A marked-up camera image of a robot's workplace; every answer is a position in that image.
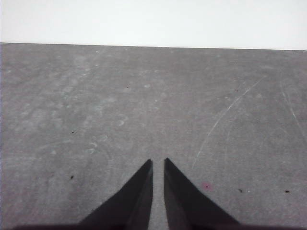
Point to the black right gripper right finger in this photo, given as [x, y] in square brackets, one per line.
[184, 203]

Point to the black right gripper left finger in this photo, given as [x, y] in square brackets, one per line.
[129, 206]

